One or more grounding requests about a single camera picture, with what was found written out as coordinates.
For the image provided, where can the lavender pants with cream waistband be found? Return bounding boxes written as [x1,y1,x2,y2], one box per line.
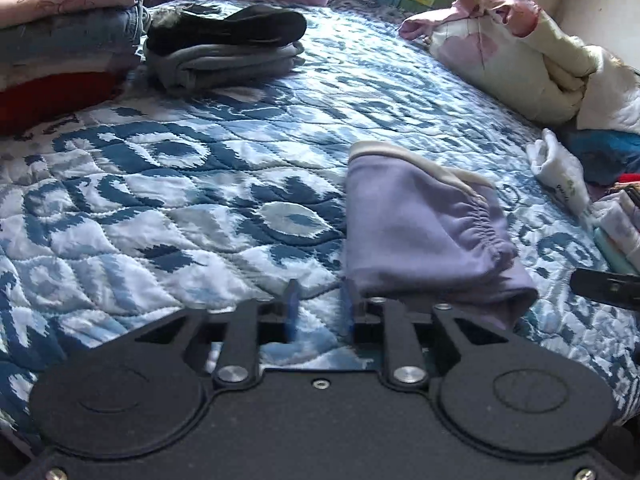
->
[343,141,538,330]

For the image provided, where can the white sock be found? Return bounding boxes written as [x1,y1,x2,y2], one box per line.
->
[526,128,590,217]

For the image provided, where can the blue garment at bedside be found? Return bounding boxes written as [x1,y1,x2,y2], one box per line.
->
[562,130,640,186]

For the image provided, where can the blue white patterned quilt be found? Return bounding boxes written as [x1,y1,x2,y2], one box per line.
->
[1,0,639,448]

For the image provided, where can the grey folded garment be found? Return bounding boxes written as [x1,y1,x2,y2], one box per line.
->
[144,41,305,96]

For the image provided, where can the pink white bundled duvet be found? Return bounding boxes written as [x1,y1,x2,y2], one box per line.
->
[398,0,639,133]

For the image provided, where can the dark red folded garment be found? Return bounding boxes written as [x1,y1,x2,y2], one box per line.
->
[1,72,126,134]

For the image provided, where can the black folded garment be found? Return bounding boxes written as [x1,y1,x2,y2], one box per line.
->
[145,4,307,55]

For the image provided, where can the folded blue jeans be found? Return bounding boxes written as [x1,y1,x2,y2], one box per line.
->
[1,0,149,64]

